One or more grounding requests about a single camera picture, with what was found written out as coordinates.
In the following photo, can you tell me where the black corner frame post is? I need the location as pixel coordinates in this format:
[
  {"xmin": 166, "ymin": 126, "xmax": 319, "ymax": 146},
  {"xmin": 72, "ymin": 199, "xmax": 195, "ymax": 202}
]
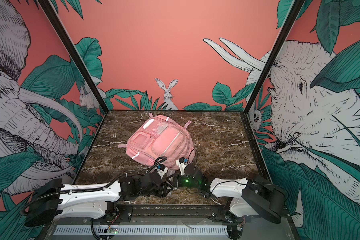
[
  {"xmin": 244, "ymin": 0, "xmax": 305, "ymax": 114},
  {"xmin": 38, "ymin": 0, "xmax": 109, "ymax": 114}
]

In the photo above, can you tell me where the black right corner frame post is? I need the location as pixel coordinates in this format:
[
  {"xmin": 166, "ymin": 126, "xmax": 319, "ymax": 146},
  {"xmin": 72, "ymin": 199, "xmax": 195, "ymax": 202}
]
[{"xmin": 244, "ymin": 0, "xmax": 305, "ymax": 114}]

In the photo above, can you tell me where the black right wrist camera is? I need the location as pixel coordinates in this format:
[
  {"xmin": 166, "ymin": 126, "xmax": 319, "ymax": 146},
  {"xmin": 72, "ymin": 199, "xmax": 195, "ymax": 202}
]
[{"xmin": 176, "ymin": 158, "xmax": 204, "ymax": 180}]

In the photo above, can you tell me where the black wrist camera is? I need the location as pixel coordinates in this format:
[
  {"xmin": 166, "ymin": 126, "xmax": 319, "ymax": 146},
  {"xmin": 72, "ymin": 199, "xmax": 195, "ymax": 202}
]
[
  {"xmin": 176, "ymin": 158, "xmax": 204, "ymax": 180},
  {"xmin": 142, "ymin": 168, "xmax": 168, "ymax": 187}
]

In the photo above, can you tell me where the black front mounting rail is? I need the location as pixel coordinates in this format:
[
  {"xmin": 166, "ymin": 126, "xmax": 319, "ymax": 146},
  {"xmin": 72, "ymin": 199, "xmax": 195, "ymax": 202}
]
[{"xmin": 107, "ymin": 203, "xmax": 290, "ymax": 224}]

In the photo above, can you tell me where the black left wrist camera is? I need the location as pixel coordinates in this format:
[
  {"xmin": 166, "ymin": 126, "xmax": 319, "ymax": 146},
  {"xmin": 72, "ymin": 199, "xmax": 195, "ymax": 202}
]
[{"xmin": 142, "ymin": 168, "xmax": 168, "ymax": 187}]

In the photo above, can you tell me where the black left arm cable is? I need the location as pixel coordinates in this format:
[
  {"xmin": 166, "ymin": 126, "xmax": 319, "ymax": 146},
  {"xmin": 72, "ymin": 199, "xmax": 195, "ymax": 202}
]
[{"xmin": 20, "ymin": 175, "xmax": 127, "ymax": 217}]

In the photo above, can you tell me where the pink student backpack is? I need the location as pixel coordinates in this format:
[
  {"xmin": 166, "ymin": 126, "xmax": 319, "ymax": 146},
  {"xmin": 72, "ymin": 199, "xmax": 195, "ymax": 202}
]
[{"xmin": 118, "ymin": 113, "xmax": 196, "ymax": 171}]

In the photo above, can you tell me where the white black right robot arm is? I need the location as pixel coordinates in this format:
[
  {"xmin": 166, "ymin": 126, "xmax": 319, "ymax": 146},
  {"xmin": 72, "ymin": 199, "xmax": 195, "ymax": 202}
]
[{"xmin": 169, "ymin": 174, "xmax": 287, "ymax": 224}]

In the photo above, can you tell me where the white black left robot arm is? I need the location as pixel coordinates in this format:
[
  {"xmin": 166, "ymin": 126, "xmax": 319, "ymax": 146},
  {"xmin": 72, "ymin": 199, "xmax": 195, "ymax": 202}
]
[{"xmin": 21, "ymin": 173, "xmax": 173, "ymax": 227}]

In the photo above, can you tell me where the white ventilation grille strip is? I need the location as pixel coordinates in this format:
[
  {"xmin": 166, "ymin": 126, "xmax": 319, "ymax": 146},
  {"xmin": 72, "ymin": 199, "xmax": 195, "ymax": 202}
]
[{"xmin": 53, "ymin": 225, "xmax": 228, "ymax": 236}]

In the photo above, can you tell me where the black left corner frame post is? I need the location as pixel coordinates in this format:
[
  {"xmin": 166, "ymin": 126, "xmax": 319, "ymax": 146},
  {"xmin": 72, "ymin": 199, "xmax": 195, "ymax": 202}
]
[{"xmin": 38, "ymin": 0, "xmax": 109, "ymax": 114}]

